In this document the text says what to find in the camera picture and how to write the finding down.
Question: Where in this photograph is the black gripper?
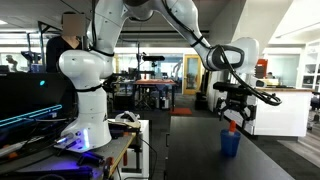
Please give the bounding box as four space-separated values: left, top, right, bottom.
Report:
213 82 253 129

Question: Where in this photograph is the orange capped marker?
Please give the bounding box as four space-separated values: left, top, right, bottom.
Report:
228 120 237 136

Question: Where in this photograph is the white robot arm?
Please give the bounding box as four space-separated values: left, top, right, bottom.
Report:
55 0 259 153

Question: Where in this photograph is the blue plastic cup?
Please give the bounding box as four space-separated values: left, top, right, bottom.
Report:
220 129 241 157

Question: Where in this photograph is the white drawer cabinet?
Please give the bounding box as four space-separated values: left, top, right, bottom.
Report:
218 87 312 137

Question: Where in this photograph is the yellow framed door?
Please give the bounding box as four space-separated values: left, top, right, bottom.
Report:
183 54 201 95

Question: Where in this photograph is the red floor mat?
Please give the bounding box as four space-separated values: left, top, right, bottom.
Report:
169 108 192 116

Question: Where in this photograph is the red topped workbench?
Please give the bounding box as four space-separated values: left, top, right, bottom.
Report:
133 79 176 111

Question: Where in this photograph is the white headset device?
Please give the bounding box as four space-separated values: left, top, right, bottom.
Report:
115 111 140 122

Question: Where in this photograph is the person in black shirt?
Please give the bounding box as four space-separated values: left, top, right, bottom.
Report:
46 11 85 73

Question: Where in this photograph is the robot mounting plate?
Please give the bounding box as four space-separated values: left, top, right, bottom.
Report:
0 133 136 180

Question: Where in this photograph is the black computer monitor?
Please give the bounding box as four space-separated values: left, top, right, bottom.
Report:
0 72 76 128

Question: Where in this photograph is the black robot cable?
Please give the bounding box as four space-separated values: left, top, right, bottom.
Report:
161 0 283 107

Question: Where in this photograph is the white pedestal stand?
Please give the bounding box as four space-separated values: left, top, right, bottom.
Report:
119 120 150 180

